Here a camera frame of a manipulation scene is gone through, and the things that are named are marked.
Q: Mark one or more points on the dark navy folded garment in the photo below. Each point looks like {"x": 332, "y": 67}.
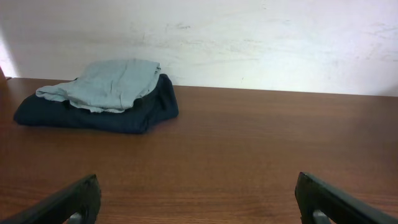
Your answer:
{"x": 147, "y": 112}

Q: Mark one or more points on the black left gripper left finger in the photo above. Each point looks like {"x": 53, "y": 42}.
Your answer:
{"x": 78, "y": 203}

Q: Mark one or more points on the light grey folded shirt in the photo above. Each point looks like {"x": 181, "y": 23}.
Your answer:
{"x": 107, "y": 86}

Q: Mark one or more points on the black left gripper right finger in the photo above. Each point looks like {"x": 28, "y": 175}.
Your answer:
{"x": 320, "y": 202}

